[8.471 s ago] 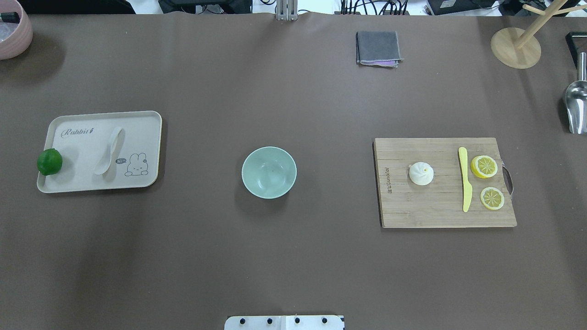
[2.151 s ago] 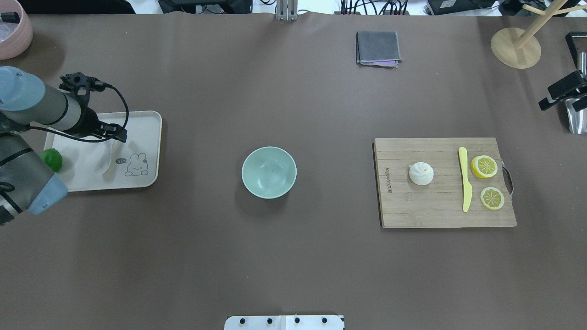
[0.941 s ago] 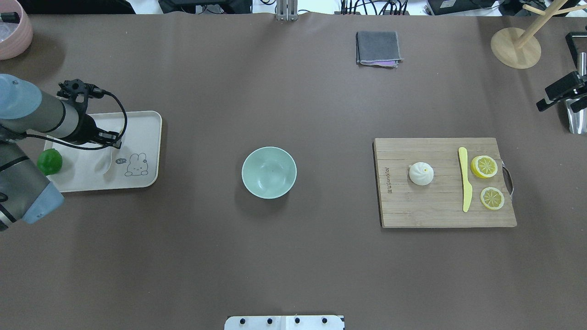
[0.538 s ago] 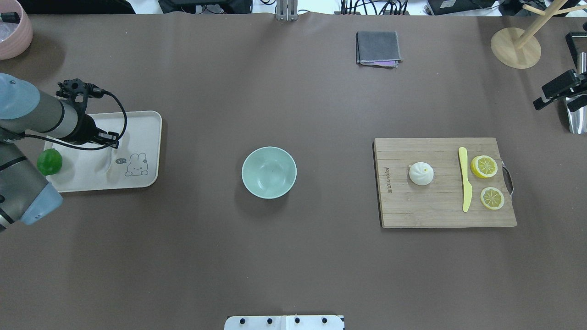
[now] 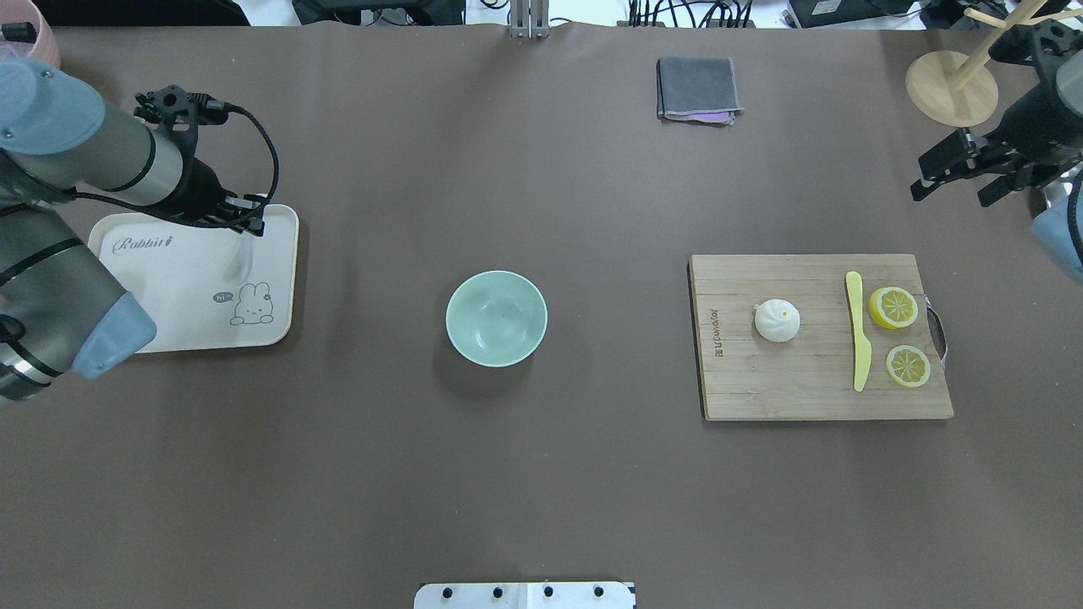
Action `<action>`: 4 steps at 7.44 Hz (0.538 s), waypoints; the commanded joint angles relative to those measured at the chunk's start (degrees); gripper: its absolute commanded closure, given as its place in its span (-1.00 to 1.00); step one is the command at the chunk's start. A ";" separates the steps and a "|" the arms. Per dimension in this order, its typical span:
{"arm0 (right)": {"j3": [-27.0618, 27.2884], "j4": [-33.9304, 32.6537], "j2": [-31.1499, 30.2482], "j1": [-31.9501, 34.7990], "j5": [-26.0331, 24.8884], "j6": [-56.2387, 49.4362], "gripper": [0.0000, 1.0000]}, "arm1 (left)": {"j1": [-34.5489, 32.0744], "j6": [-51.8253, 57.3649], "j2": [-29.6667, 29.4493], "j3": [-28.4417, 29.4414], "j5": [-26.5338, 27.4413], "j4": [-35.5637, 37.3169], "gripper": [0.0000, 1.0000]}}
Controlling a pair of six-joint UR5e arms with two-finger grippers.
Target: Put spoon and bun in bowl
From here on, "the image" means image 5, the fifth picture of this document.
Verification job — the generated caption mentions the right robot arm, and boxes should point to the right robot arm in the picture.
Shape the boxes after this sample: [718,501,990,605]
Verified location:
[910,49,1082,207]

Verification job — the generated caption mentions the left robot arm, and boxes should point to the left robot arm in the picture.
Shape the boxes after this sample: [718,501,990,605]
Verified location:
[1,59,280,403]

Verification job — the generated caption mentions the yellow plastic knife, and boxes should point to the yellow plastic knife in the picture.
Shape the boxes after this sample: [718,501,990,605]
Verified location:
[844,271,871,392]

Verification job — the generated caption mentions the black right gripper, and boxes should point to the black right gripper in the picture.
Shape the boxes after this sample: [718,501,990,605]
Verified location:
[910,82,1082,207]

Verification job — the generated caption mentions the white steamed bun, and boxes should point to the white steamed bun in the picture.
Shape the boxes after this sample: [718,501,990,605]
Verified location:
[753,299,801,344]

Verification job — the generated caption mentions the pink bowl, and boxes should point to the pink bowl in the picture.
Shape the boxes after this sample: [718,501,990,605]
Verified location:
[1,1,62,67]

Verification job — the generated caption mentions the mint green bowl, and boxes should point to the mint green bowl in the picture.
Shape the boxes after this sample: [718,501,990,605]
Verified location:
[445,270,549,370]

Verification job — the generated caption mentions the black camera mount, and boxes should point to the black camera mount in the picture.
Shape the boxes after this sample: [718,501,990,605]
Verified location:
[989,20,1082,66]
[133,85,229,126]

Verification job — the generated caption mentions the lemon slice thin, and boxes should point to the lemon slice thin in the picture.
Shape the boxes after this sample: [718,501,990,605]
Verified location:
[885,344,932,388]

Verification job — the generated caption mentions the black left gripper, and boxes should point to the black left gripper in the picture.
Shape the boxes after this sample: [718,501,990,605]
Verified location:
[173,157,268,238]

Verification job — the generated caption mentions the white ceramic spoon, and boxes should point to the white ceramic spoon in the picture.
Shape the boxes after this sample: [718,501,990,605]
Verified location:
[222,233,255,284]

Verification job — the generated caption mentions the aluminium frame post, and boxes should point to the aluminium frame post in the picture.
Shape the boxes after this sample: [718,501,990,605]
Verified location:
[508,0,550,40]

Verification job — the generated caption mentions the grey folded cloth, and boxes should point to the grey folded cloth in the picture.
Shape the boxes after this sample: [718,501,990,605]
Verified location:
[655,57,744,126]

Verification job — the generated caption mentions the bamboo cutting board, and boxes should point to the bamboo cutting board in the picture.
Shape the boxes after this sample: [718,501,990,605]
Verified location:
[689,254,953,422]

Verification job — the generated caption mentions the lemon slice thick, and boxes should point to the lemon slice thick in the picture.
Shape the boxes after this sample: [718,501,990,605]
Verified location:
[867,288,919,329]

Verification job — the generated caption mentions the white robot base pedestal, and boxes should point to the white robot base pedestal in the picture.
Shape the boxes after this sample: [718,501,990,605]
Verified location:
[413,581,638,608]

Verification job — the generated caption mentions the cream rabbit print tray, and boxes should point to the cream rabbit print tray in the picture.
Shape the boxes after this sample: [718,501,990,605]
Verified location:
[89,204,300,354]

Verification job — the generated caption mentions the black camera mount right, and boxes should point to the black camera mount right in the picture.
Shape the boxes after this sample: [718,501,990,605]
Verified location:
[989,20,1082,66]

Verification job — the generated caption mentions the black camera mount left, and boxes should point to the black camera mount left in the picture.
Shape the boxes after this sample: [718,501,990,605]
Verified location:
[133,85,229,126]

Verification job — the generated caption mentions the wooden cup tree stand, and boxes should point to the wooden cup tree stand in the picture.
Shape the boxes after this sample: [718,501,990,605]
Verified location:
[905,1,1082,128]

